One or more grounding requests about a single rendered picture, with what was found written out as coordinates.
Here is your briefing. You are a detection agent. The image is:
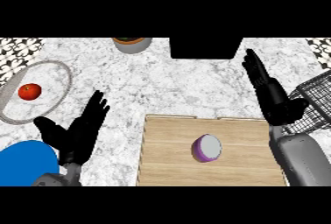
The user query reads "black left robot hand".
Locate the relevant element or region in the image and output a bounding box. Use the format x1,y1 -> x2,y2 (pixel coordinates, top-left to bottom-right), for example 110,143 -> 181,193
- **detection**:
33,89 -> 111,167

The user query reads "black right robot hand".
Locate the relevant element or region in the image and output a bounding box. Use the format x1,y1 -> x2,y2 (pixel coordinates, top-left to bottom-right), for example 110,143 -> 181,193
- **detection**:
241,48 -> 311,127

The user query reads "wooden tray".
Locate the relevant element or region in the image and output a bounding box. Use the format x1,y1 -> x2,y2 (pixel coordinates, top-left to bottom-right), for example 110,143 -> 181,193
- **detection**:
137,114 -> 290,187

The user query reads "red tomato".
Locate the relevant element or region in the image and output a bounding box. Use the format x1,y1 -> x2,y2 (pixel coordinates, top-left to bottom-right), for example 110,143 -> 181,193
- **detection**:
17,83 -> 43,102

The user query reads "blue round object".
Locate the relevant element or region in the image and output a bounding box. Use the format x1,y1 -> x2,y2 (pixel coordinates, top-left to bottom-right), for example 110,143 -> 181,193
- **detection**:
0,140 -> 61,187

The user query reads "black box appliance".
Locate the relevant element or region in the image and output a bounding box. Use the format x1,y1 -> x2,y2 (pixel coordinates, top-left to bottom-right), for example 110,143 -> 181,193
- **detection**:
169,38 -> 244,60

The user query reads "grey plant pot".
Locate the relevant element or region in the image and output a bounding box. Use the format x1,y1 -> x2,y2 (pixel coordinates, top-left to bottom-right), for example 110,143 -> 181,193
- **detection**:
111,38 -> 154,55

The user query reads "black wire tiered basket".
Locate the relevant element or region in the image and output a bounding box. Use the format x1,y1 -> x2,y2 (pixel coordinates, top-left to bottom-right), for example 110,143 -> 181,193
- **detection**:
281,69 -> 331,136

